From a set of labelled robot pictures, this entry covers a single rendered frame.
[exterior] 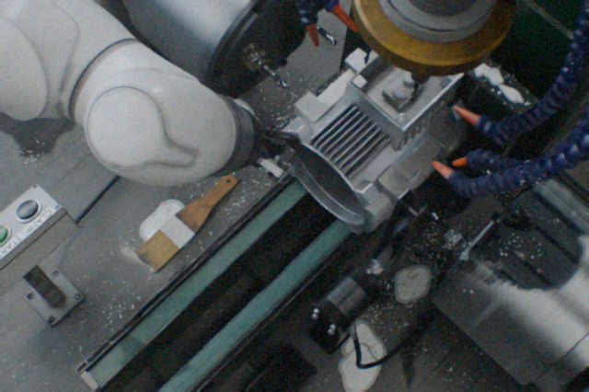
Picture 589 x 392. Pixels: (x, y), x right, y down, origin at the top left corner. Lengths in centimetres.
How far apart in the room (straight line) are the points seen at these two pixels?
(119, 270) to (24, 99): 61
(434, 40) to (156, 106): 34
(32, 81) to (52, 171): 67
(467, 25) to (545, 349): 40
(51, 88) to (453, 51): 42
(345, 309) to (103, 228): 48
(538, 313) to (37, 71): 63
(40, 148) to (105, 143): 75
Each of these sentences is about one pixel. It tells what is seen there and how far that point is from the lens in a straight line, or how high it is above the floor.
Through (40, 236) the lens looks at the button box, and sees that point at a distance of 114.
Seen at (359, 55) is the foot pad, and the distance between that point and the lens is 121.
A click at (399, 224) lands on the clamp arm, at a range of 99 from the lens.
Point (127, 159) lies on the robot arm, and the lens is 73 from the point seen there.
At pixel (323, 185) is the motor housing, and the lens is 126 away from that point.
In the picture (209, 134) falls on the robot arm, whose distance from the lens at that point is 77.
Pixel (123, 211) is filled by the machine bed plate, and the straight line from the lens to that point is 141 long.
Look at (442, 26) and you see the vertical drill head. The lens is 92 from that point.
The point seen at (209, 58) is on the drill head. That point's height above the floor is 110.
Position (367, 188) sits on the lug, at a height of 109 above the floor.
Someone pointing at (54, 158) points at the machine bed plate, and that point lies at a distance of 147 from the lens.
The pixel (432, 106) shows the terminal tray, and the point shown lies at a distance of 112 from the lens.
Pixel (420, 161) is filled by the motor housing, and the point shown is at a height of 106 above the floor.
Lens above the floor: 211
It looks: 69 degrees down
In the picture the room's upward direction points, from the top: 7 degrees clockwise
